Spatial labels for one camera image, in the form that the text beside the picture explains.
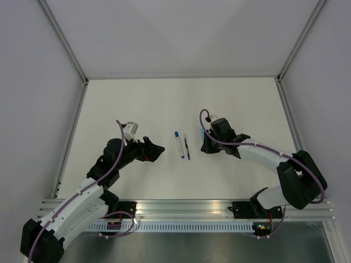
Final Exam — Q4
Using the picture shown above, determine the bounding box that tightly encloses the white slotted cable duct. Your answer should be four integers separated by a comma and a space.
85, 221, 254, 233

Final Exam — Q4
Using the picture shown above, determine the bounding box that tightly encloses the right aluminium frame post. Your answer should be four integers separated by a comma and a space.
276, 0, 329, 83

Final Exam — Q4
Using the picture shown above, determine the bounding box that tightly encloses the aluminium frame post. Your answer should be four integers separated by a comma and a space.
276, 0, 329, 83
36, 0, 89, 84

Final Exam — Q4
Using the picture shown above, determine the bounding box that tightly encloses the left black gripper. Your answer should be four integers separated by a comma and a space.
116, 135, 165, 171

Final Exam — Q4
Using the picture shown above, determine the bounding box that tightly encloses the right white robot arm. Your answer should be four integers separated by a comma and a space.
201, 116, 327, 218

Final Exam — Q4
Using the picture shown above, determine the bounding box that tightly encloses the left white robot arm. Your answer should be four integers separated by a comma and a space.
20, 136, 165, 262

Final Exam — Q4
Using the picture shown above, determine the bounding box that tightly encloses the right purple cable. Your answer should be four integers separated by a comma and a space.
199, 108, 326, 205

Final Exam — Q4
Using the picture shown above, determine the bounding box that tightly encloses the blue capped clear pen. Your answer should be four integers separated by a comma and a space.
175, 137, 185, 159

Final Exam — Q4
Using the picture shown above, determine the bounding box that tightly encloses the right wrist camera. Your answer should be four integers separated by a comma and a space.
205, 115, 218, 123

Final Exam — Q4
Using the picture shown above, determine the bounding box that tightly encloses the purple ink pen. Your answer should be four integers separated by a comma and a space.
184, 138, 191, 160

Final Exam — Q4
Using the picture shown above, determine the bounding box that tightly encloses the aluminium mounting rail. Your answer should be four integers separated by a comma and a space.
37, 199, 337, 220

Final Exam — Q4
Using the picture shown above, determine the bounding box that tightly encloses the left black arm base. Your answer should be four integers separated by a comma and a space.
100, 191, 137, 220

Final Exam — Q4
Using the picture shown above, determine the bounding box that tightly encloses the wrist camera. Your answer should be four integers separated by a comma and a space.
123, 122, 139, 141
205, 115, 218, 123

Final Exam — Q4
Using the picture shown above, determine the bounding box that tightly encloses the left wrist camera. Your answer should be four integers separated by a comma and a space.
123, 122, 139, 141

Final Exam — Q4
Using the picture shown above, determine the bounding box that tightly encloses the left aluminium frame post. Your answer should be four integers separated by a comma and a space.
36, 0, 89, 84

